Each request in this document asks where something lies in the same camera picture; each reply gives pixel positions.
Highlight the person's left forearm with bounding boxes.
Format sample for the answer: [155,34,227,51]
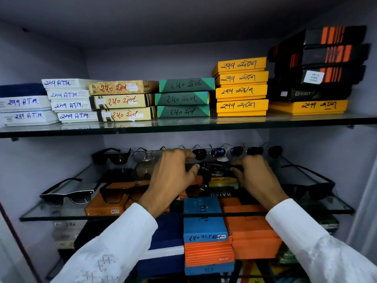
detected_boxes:
[51,203,158,283]

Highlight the black lettered box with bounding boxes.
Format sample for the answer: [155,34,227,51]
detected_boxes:
[207,186,245,200]

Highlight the glass shelf with boxes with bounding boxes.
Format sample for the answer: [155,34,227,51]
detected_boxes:
[0,111,377,139]

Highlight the white eyewear box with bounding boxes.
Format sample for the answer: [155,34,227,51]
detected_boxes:
[47,89,91,100]
[0,96,52,113]
[0,110,60,127]
[51,99,93,112]
[41,78,102,89]
[57,111,99,123]

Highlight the brown lens sunglasses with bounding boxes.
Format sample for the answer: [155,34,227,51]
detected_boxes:
[180,183,210,199]

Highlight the blue flat box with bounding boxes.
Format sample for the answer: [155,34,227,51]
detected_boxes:
[185,261,235,276]

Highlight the person's right hand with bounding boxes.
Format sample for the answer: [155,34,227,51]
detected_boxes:
[231,154,290,211]

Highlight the small orange box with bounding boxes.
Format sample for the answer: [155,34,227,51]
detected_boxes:
[85,182,130,217]

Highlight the green packet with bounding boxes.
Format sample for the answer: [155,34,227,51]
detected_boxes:
[276,243,301,265]

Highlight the black and white sunglasses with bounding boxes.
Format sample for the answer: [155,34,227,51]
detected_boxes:
[39,178,101,207]

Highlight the yellow eyewear box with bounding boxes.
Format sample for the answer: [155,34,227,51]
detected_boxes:
[215,84,268,102]
[211,57,267,77]
[214,71,269,87]
[269,100,349,116]
[216,99,269,117]

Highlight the green eyewear box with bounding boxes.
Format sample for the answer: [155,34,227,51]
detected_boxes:
[159,78,215,93]
[155,91,210,106]
[157,105,211,118]

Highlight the orange ribbed box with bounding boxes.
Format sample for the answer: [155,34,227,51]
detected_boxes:
[184,236,235,268]

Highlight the glass shelf with sunglasses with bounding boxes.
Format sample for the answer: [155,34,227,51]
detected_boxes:
[19,155,356,222]

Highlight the dark green box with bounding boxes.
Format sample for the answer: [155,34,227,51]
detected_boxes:
[297,200,340,234]

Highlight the person's left hand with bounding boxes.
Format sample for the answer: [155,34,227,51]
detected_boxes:
[138,148,201,219]

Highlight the dark round sunglasses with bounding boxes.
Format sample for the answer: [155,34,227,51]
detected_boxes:
[191,144,208,161]

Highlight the person's right forearm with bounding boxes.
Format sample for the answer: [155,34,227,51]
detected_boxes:
[265,198,377,283]

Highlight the black orange striped box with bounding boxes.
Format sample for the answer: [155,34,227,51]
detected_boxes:
[267,43,371,66]
[272,65,366,85]
[275,25,367,47]

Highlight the clear metal frame glasses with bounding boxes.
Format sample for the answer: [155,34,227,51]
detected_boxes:
[132,146,166,164]

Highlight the black round lens sunglasses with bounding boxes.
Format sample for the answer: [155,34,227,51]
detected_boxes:
[246,145,283,159]

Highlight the plain black box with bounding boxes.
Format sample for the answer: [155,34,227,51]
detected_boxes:
[267,82,353,102]

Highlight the stack of pale boxes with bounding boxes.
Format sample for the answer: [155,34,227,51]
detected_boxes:
[52,220,88,250]

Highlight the small yellow box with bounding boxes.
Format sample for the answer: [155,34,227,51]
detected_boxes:
[209,177,239,188]

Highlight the brown gradient sunglasses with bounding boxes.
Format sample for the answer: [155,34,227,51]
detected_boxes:
[99,181,151,204]

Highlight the black plastic sunglasses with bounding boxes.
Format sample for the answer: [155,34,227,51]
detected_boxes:
[184,161,245,175]

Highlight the light blue box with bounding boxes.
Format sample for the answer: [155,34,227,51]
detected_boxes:
[183,196,229,244]

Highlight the gold patterned box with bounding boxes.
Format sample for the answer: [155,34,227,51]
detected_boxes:
[88,80,160,96]
[97,107,157,122]
[89,94,156,110]

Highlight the large orange box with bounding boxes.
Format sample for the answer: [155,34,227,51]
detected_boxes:
[219,197,283,260]

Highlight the navy box with white band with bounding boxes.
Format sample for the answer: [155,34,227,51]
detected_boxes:
[136,213,185,278]

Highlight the dark blue box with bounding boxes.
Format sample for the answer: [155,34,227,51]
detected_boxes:
[0,83,48,98]

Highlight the blue lens sunglasses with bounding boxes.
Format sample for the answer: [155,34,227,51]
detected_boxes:
[210,144,244,160]

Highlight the black square sunglasses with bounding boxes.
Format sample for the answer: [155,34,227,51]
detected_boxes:
[92,148,132,166]

